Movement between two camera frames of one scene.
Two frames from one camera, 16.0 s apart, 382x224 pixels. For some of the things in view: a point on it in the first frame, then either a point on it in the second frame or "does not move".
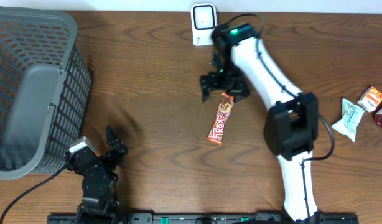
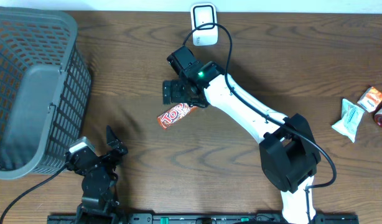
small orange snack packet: (371, 99) does not move
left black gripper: (117, 145) does not move
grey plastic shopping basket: (41, 89) does not move
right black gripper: (240, 89) to (175, 97)
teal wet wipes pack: (351, 114) does not move
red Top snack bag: (225, 107) to (175, 114)
